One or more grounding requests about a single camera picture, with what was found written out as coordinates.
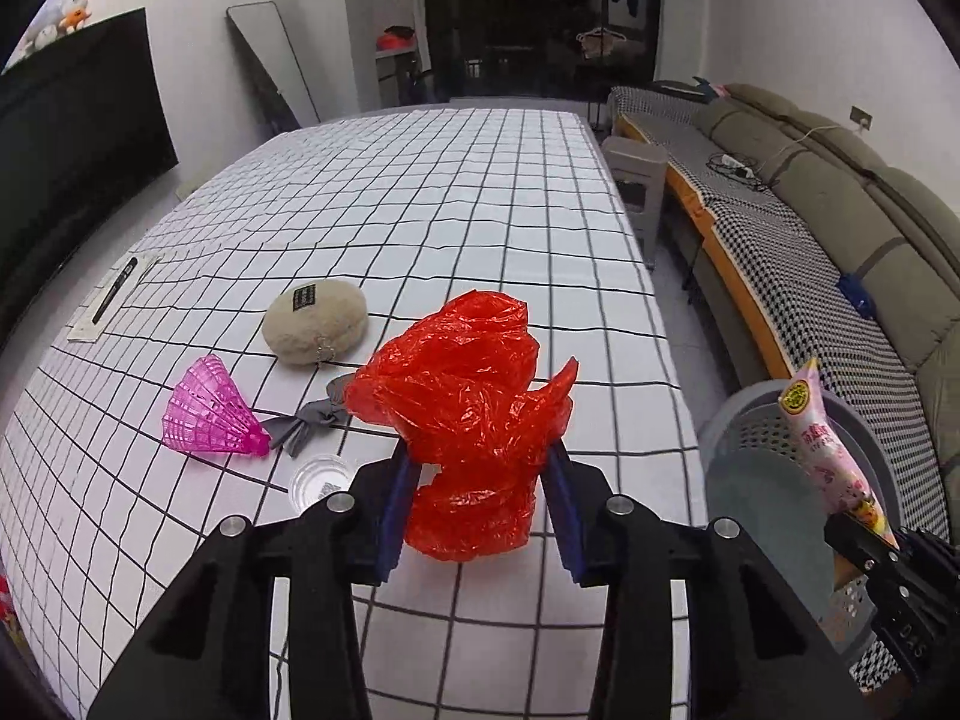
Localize black television screen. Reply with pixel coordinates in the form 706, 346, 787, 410
0, 8, 178, 335

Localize beige fluffy round pouch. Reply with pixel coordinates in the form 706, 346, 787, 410
262, 280, 368, 366

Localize white grid tablecloth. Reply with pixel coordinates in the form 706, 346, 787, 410
2, 107, 706, 717

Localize black marker pen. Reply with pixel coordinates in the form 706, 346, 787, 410
91, 257, 140, 325

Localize dark grey ribbon bow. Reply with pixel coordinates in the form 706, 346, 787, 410
262, 374, 353, 458

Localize grey plastic stool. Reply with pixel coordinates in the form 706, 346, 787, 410
601, 135, 667, 270

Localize small round clear lid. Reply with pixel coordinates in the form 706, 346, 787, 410
288, 454, 356, 515

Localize red item on shelf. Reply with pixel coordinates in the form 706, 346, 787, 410
376, 25, 416, 54

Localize houndstooth sofa cover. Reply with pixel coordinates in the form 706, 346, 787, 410
607, 85, 954, 691

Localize clothes hanger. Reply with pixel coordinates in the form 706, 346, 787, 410
576, 26, 626, 60

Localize leaning mirror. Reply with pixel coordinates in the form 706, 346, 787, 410
226, 0, 320, 135

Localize power strip with cables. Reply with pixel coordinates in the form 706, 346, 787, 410
706, 153, 766, 192

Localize plush toys on television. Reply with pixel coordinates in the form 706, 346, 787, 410
8, 0, 91, 65

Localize pink snack packet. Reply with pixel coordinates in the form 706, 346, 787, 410
778, 358, 898, 548

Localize grey perforated trash basket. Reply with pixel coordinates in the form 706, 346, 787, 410
700, 380, 896, 689

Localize pink mesh shell wrapper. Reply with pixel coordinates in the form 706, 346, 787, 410
161, 355, 270, 457

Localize red plastic bag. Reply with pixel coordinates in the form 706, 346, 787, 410
345, 289, 579, 562

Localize blue item on sofa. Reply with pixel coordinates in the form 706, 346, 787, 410
836, 273, 877, 320

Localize wall socket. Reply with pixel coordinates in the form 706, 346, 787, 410
850, 106, 872, 130

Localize teal item on sofa end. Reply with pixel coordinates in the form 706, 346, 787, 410
649, 76, 729, 104

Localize olive green sofa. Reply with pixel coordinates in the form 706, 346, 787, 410
693, 83, 958, 475

